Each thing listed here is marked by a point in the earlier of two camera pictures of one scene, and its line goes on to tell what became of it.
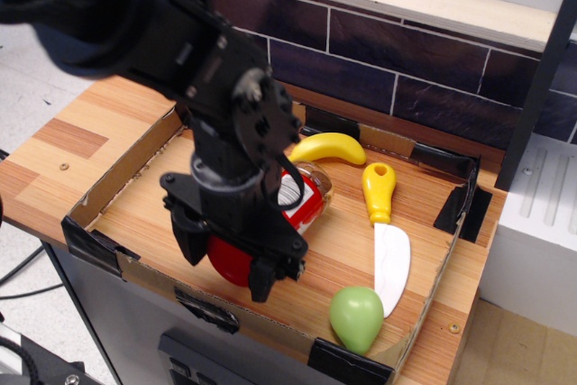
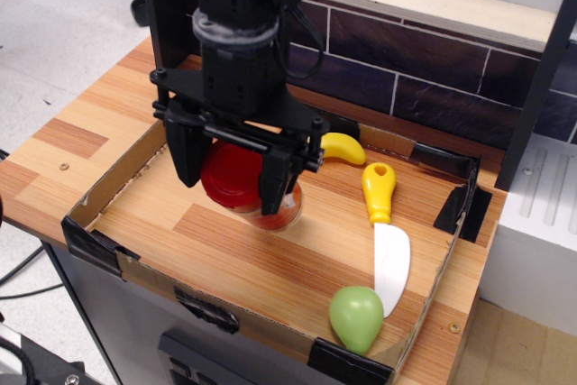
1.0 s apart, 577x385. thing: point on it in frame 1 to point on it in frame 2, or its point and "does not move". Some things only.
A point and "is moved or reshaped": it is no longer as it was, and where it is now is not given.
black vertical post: (543, 81) does not move
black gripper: (242, 211) to (243, 98)
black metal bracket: (53, 370) does not move
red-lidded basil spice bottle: (233, 263) is moved or reshaped
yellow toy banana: (327, 145) does not move
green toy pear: (357, 316) does not move
